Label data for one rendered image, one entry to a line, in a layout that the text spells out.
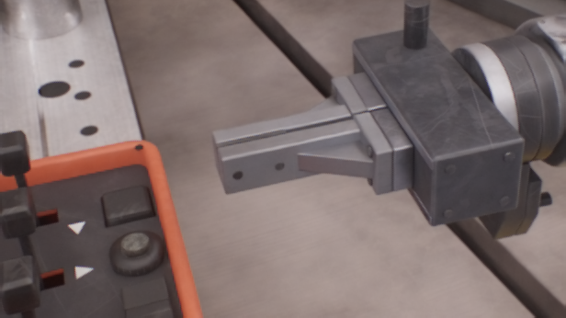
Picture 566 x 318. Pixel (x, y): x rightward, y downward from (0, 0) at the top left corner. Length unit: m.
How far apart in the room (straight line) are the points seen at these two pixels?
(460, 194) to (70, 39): 0.59
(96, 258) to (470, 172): 0.22
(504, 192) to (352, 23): 1.25
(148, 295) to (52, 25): 0.53
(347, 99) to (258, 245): 0.74
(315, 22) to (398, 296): 0.71
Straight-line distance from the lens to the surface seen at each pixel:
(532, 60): 0.54
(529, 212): 0.59
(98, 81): 0.93
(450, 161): 0.48
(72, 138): 0.85
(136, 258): 0.54
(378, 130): 0.51
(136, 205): 0.58
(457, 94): 0.53
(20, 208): 0.51
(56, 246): 0.57
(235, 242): 1.27
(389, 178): 0.51
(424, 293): 1.19
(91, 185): 0.61
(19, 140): 0.56
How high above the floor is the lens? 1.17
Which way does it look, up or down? 36 degrees down
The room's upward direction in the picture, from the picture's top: 4 degrees counter-clockwise
